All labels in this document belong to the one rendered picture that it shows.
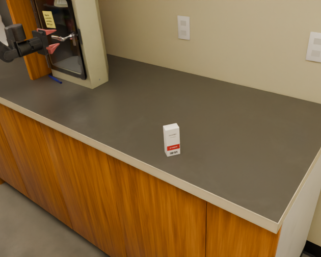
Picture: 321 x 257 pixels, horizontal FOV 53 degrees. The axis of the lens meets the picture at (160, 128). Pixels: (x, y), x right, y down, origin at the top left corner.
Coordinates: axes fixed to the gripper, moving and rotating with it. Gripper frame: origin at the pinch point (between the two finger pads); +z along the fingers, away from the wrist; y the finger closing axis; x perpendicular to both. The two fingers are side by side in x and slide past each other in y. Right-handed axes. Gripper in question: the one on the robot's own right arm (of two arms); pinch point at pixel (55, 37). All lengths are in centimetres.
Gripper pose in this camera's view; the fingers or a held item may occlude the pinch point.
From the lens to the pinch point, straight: 159.0
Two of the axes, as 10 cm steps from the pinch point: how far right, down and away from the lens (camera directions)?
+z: 6.1, -4.7, 6.4
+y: -0.6, -8.4, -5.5
